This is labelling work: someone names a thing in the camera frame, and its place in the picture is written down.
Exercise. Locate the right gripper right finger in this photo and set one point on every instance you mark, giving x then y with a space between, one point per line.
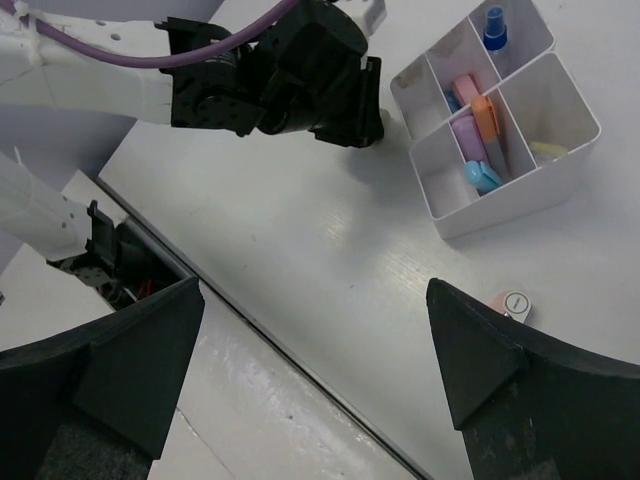
530 406

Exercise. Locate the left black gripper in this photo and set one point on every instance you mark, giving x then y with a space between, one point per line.
307 72

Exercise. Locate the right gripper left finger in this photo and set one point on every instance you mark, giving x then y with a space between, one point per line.
97 401

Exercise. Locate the purple highlighter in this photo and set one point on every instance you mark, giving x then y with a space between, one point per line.
468 137

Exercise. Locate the pink small stapler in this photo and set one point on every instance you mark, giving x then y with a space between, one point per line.
514 304

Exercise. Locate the pink highlighter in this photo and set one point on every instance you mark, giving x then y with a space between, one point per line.
464 89

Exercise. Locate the orange highlighter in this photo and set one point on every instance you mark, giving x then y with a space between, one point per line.
484 115

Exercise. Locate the light blue highlighter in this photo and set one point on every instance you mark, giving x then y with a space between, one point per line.
482 177

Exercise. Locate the blue white glue tube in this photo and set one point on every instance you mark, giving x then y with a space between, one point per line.
495 33

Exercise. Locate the yellow white pen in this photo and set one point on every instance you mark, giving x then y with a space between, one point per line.
545 152

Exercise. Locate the blue usb-like highlighter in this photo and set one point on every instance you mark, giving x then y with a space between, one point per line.
452 101

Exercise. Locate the white compartment organizer box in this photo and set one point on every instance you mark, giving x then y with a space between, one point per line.
535 99

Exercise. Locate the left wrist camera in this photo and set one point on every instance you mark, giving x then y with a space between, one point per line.
367 14

